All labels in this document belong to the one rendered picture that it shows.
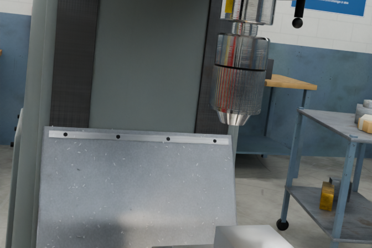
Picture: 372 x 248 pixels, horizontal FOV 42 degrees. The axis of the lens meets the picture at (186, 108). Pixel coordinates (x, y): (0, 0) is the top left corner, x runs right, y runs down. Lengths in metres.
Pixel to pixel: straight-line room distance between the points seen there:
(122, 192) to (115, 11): 0.28
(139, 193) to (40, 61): 0.26
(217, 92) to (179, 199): 0.40
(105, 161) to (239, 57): 0.42
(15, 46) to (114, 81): 3.84
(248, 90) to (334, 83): 5.13
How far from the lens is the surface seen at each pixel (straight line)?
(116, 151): 0.79
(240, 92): 0.41
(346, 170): 2.51
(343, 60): 5.56
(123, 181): 0.78
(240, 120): 0.43
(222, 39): 0.42
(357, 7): 5.62
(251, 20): 0.41
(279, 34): 5.16
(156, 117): 0.81
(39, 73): 0.79
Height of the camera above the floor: 1.27
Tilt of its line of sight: 10 degrees down
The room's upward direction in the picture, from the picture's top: 7 degrees clockwise
